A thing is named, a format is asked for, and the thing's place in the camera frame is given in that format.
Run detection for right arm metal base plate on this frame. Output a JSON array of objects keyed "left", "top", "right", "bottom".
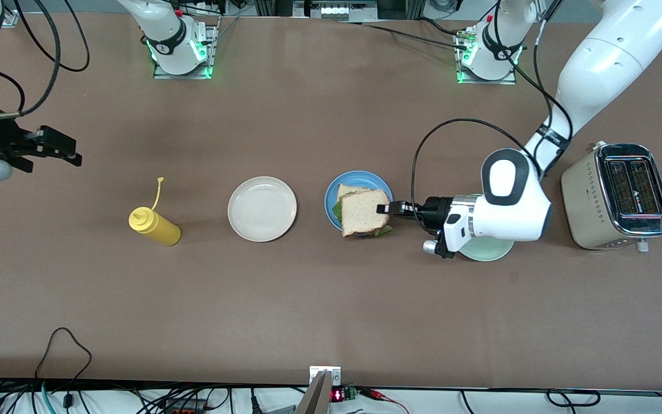
[{"left": 153, "top": 17, "right": 220, "bottom": 80}]

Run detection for grey metal camera beam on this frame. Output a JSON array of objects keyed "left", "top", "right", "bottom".
[{"left": 295, "top": 371, "right": 332, "bottom": 414}]

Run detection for black cable to arm base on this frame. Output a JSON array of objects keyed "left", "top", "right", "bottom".
[{"left": 342, "top": 17, "right": 469, "bottom": 50}]

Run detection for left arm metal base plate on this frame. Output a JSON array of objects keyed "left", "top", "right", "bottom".
[{"left": 456, "top": 32, "right": 519, "bottom": 86}]

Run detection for red black clip leads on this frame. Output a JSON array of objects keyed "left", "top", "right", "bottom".
[{"left": 360, "top": 388, "right": 409, "bottom": 414}]

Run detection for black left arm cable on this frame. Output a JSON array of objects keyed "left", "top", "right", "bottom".
[{"left": 411, "top": 0, "right": 573, "bottom": 231}]

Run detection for beige chrome two-slot toaster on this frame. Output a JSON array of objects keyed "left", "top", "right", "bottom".
[{"left": 561, "top": 142, "right": 662, "bottom": 254}]

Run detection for toasted bread slice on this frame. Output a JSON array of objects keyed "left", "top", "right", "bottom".
[
  {"left": 337, "top": 184, "right": 379, "bottom": 203},
  {"left": 340, "top": 190, "right": 392, "bottom": 238}
]

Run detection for black coiled floor cable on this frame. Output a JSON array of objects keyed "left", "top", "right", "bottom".
[{"left": 546, "top": 389, "right": 601, "bottom": 407}]

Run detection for lit metal equipment rack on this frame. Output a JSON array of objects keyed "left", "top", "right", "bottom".
[{"left": 294, "top": 0, "right": 379, "bottom": 22}]

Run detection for pale green round plate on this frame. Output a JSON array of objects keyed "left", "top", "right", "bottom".
[{"left": 459, "top": 237, "right": 515, "bottom": 263}]

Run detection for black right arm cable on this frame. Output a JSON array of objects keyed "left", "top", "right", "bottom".
[{"left": 0, "top": 0, "right": 91, "bottom": 118}]

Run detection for yellow mustard squeeze bottle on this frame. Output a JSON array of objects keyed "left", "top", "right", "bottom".
[{"left": 129, "top": 177, "right": 182, "bottom": 247}]

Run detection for green lettuce leaf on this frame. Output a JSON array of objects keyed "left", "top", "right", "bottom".
[{"left": 331, "top": 198, "right": 394, "bottom": 238}]

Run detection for small metal mounting bracket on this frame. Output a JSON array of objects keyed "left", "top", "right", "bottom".
[{"left": 310, "top": 366, "right": 341, "bottom": 386}]

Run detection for beige round plate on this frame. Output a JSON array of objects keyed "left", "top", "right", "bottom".
[{"left": 228, "top": 176, "right": 298, "bottom": 243}]

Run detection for blue round plate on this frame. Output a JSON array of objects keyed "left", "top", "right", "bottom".
[{"left": 325, "top": 170, "right": 394, "bottom": 237}]

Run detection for thin black looped cable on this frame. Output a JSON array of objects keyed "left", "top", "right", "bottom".
[{"left": 35, "top": 327, "right": 93, "bottom": 383}]

